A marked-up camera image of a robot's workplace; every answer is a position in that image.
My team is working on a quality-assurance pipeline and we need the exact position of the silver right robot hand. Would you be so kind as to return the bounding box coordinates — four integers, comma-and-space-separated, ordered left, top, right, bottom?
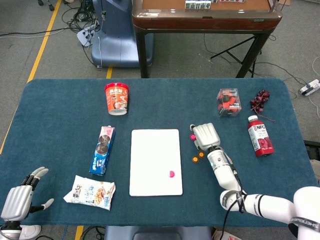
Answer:
189, 122, 221, 153

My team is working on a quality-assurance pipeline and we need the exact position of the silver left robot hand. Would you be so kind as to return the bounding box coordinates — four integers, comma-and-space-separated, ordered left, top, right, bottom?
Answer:
0, 166, 55, 222

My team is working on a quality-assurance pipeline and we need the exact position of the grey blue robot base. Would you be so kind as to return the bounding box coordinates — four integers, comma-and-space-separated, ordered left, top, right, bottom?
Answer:
103, 226, 213, 240

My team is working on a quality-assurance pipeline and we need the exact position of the white rectangular board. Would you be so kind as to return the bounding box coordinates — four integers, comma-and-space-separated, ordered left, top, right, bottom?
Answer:
128, 128, 184, 197

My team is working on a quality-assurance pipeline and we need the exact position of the white sneaker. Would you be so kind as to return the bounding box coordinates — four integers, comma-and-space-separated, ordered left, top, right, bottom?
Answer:
19, 224, 42, 240

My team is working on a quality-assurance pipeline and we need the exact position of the clear box with red toy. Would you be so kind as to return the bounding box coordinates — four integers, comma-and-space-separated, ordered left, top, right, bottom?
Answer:
216, 88, 243, 118

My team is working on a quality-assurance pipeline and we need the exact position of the red juice bottle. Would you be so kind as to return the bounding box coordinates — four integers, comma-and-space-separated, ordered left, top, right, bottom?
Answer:
247, 115, 275, 158

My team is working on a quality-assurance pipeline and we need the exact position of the dark red grape bunch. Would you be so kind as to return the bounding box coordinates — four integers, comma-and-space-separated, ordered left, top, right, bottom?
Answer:
249, 89, 276, 123

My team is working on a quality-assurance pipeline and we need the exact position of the white snack bag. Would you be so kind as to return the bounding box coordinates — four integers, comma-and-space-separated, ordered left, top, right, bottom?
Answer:
63, 174, 117, 211

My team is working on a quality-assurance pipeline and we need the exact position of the blue felt tablecloth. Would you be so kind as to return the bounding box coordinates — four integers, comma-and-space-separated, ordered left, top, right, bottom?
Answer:
0, 78, 318, 227

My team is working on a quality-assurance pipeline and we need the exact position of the red instant noodle cup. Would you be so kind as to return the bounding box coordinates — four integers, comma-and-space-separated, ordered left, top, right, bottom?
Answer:
104, 83, 130, 116

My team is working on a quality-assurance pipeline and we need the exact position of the blue cookie box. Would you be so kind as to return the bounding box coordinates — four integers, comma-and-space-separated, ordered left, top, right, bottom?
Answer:
88, 125, 116, 177

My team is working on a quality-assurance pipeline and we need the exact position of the white red printed box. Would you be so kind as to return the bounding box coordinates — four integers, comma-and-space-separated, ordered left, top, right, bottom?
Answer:
212, 229, 241, 240

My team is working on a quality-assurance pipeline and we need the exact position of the brown mahjong table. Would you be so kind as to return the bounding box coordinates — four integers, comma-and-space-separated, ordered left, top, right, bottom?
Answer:
131, 0, 283, 79

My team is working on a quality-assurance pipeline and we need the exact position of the white power strip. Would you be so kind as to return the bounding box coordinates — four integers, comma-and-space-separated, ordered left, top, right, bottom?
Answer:
299, 79, 320, 96
76, 23, 97, 48

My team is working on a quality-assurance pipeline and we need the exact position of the dark print mahjong tile row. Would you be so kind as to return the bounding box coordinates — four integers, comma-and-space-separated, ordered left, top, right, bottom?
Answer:
185, 0, 211, 10

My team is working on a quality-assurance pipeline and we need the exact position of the blue machine base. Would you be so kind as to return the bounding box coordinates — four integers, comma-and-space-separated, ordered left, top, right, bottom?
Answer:
90, 0, 155, 68

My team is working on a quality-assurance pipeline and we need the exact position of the black floor cable bundle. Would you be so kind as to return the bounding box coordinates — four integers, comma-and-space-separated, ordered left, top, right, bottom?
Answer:
61, 0, 101, 33

